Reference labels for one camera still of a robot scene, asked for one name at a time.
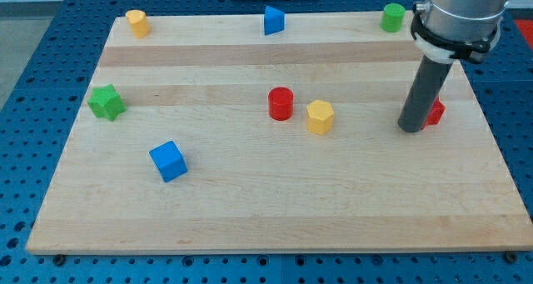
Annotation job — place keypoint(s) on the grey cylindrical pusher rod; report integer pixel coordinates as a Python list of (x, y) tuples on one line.
[(424, 91)]

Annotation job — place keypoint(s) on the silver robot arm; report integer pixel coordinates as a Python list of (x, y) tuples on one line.
[(447, 31)]

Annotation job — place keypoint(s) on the blue cube block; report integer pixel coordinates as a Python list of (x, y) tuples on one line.
[(169, 161)]

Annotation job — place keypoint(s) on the red star block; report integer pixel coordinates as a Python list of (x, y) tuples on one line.
[(436, 113)]

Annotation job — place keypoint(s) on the green cylinder block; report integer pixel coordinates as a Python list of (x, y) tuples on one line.
[(392, 17)]

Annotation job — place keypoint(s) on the yellow hexagon block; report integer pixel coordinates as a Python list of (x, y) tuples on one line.
[(319, 117)]

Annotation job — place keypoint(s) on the red cylinder block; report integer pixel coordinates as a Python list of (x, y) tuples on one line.
[(280, 103)]

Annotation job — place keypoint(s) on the blue triangle block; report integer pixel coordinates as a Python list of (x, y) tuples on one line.
[(273, 20)]

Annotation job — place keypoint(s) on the wooden board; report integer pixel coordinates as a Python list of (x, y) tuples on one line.
[(258, 185)]

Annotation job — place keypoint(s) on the yellow heart block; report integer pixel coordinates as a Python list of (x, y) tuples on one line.
[(138, 22)]

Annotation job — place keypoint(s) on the green star block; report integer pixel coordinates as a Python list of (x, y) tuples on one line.
[(106, 102)]

